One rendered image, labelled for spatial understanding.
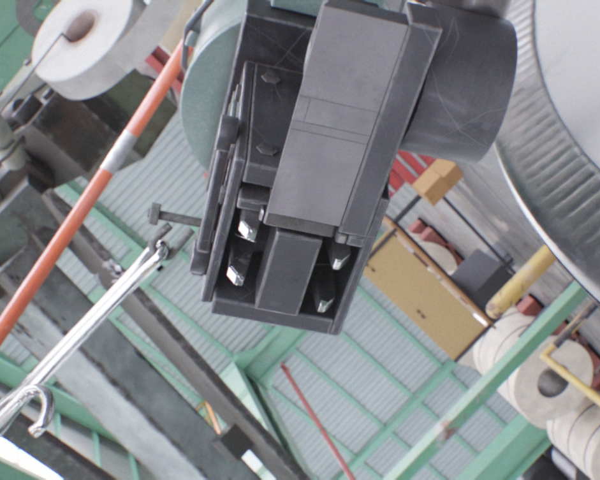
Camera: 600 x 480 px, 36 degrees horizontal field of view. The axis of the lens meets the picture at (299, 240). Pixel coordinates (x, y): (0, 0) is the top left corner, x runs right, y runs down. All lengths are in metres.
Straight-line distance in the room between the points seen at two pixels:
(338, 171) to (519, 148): 0.17
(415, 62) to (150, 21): 0.76
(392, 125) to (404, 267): 9.96
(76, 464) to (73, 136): 0.44
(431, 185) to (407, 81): 9.00
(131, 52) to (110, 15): 0.06
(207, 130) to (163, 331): 0.65
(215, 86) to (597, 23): 0.25
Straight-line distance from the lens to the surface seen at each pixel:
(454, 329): 10.93
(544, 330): 4.04
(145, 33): 1.15
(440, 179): 9.45
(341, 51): 0.41
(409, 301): 10.55
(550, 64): 0.63
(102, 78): 1.16
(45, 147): 1.30
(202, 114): 0.60
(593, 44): 0.62
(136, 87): 1.43
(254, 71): 0.54
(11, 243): 1.25
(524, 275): 4.37
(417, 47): 0.41
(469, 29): 0.45
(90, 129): 1.30
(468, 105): 0.44
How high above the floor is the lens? 1.43
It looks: 1 degrees up
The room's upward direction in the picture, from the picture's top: 136 degrees counter-clockwise
